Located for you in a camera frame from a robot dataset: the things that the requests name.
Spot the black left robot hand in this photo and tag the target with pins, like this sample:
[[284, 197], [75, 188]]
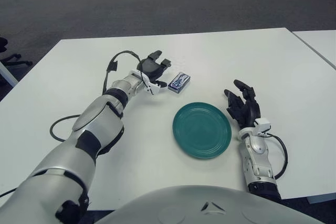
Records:
[[151, 68]]

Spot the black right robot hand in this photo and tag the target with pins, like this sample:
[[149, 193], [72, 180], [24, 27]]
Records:
[[249, 111]]

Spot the blue gum box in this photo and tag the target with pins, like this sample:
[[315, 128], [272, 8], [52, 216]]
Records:
[[179, 82]]

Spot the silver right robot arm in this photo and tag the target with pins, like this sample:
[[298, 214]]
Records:
[[258, 163]]

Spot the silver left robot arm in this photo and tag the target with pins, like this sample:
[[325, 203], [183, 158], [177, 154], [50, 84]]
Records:
[[78, 142]]

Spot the teal round plate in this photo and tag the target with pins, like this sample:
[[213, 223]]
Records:
[[202, 129]]

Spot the grey robot torso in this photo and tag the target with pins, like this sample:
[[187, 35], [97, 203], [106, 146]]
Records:
[[210, 208]]

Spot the white table leg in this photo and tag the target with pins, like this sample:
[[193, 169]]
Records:
[[8, 74]]

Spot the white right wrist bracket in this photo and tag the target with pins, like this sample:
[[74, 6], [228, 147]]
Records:
[[262, 125]]

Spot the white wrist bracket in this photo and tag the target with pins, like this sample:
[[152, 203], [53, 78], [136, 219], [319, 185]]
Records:
[[155, 89], [262, 125]]

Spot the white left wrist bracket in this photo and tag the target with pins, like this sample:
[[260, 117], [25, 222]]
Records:
[[155, 89]]

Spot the grey table frame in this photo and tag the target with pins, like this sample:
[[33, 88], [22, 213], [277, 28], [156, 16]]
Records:
[[323, 200]]

